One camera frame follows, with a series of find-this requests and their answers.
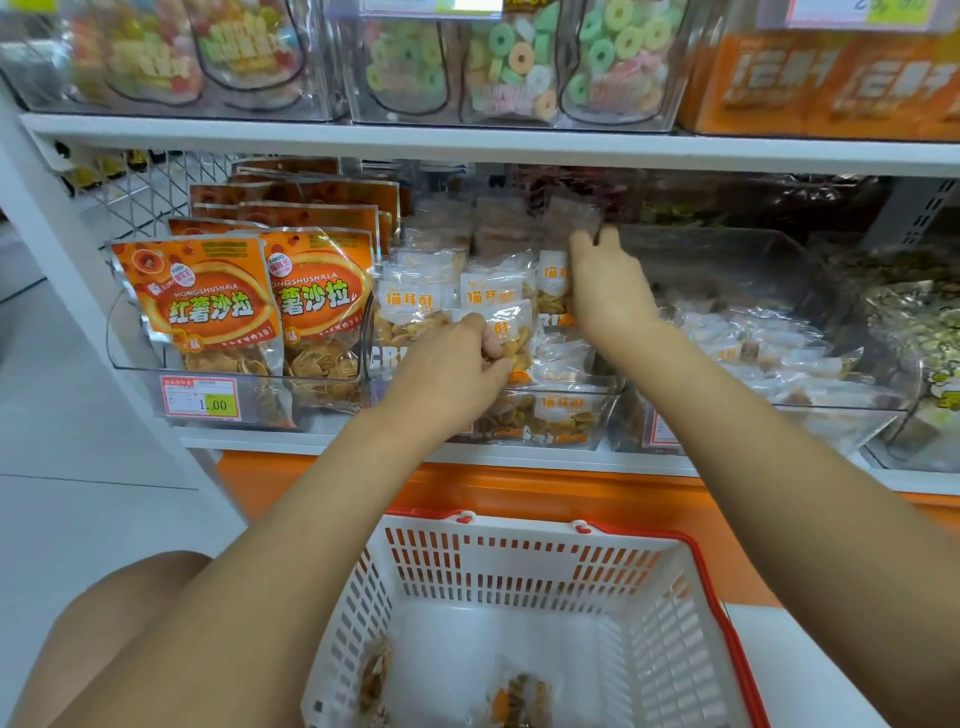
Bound person's left hand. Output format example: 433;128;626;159
375;312;521;446

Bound person's right hand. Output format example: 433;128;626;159
567;225;663;362

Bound white snack shelf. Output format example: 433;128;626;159
0;0;960;498

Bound white red-rimmed shopping basket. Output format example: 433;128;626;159
300;510;773;728

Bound stack of orange packets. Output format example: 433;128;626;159
109;157;407;386

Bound pile of small brown snacks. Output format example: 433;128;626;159
357;637;560;728

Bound person's left forearm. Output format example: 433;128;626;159
52;420;452;728

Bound person's right forearm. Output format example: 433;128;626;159
607;330;960;728

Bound orange shelf base panel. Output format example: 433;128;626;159
217;450;960;608

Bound orange label snack bag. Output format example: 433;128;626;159
687;30;866;138
817;33;960;143

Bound yellow hamster snack packets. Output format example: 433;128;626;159
840;259;960;410

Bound clear plastic bin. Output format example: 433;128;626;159
364;192;632;450
105;162;383;435
0;0;341;123
678;0;960;146
877;240;960;476
327;0;710;135
607;225;926;456

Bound white yellow price tag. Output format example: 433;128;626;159
357;0;504;20
787;0;939;32
642;405;686;453
159;372;242;422

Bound white koala candy bag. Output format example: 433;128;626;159
457;0;566;126
360;18;453;120
558;0;686;126

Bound yellow cat candy bag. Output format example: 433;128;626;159
67;0;206;108
187;0;311;111

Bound white wire mesh panel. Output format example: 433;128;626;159
60;150;237;245

